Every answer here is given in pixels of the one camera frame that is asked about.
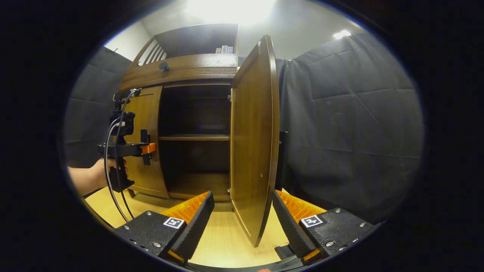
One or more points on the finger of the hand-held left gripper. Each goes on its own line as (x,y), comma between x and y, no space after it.
(149,148)

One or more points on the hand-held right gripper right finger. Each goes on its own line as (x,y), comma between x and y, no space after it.
(289,226)

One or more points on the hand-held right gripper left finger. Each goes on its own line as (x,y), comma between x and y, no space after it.
(198,223)

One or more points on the wooden cabinet door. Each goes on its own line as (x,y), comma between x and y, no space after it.
(149,108)
(253,132)

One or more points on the wooden double-door shoe cabinet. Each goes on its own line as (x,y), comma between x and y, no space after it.
(196,68)

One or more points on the wooden inner cabinet shelf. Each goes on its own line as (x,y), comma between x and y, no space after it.
(194,138)

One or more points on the black round drawer knob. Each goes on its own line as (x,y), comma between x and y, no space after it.
(164,66)

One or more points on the black backdrop cloth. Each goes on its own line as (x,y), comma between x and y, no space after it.
(340,132)

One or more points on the large ceiling light panel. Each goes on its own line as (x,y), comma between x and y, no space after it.
(230,9)

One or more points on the small ceiling light panel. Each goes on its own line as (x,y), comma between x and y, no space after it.
(342,34)

